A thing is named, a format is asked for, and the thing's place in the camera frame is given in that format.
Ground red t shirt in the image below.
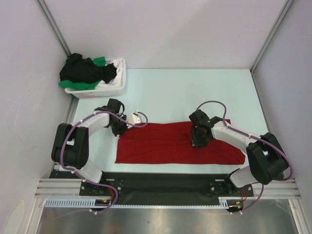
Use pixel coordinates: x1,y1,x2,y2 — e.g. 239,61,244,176
115,121,246,165

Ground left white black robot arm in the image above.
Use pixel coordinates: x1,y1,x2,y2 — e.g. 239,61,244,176
51,98,128,195

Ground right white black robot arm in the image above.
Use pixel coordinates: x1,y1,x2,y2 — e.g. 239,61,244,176
189,109,290,195

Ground white t shirt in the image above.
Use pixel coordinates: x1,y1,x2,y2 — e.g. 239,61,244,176
95,58,126,90

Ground white plastic laundry basket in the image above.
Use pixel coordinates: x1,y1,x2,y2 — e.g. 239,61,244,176
64,58,126,98

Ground green t shirt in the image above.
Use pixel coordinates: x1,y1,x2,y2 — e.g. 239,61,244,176
58,57,106,91

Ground black t shirt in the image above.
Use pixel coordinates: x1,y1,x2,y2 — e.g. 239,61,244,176
59,53,117,84

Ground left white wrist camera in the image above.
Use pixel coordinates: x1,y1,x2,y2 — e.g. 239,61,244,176
126,111,142,128

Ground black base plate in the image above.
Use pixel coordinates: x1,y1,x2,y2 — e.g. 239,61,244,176
48,170,254,206

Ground light blue cable duct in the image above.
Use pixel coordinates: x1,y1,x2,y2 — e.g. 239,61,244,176
45,198,242,209

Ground left aluminium corner post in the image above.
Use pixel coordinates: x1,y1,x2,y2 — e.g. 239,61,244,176
35,0,71,57

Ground aluminium corner post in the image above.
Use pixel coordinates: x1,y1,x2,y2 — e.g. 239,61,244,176
35,0,71,57
250,0,295,75

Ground right aluminium corner post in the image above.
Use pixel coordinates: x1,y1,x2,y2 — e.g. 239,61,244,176
250,0,295,75

